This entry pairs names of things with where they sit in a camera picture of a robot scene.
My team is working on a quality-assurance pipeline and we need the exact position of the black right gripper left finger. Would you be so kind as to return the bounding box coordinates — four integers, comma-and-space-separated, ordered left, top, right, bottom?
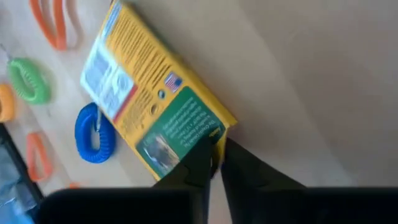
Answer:
152, 136, 219, 224

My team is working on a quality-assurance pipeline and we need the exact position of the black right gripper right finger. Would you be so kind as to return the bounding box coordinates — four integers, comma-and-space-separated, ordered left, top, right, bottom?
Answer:
220, 138, 308, 224

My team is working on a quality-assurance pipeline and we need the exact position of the yellow crayon box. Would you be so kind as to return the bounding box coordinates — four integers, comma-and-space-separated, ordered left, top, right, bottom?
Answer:
79, 0, 239, 182

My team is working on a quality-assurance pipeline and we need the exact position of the blue spiral wrist keychain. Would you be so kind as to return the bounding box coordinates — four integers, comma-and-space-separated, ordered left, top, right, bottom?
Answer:
73, 101, 117, 165

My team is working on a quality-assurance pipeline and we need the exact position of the yellow spiral wrist keychain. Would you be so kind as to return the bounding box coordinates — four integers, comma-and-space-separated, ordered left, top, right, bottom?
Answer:
0, 83, 16, 123

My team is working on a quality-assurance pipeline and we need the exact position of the green spiral wrist keychain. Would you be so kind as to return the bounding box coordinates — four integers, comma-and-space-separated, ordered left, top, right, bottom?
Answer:
7, 57, 53, 106

